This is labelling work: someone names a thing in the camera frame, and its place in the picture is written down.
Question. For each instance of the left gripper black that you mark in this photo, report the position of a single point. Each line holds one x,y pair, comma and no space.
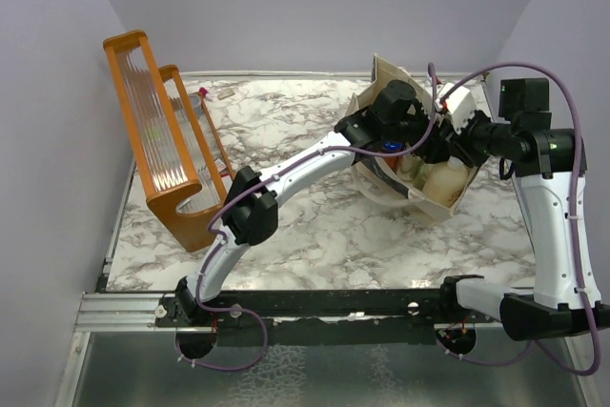
435,149

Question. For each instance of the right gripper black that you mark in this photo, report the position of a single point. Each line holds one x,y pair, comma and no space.
458,141

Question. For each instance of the green bottle cream lid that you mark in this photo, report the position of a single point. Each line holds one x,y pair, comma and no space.
409,167

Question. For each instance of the beige pump lotion bottle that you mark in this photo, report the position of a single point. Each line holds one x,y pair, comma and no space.
446,182

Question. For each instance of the beige canvas tote bag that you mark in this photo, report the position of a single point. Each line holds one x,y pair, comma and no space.
400,186

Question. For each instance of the orange bottle blue cap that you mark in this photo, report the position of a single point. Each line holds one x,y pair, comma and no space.
392,147

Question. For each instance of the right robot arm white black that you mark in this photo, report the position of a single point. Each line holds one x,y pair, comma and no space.
549,168

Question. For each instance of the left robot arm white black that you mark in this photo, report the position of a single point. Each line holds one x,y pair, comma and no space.
249,215

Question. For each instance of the small pink white tube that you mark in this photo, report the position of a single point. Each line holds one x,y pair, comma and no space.
203,92

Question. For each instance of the grey tape roll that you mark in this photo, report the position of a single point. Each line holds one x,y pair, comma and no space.
197,103

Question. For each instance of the short orange wooden rack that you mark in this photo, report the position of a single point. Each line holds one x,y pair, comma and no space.
200,134

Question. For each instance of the tall orange wooden rack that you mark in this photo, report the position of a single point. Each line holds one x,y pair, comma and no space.
174,190

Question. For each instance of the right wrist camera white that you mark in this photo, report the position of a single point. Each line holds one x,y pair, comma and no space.
458,108

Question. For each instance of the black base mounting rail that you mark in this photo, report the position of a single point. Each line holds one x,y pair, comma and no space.
315,331

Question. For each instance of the aluminium frame rail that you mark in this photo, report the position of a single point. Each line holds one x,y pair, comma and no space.
114,311

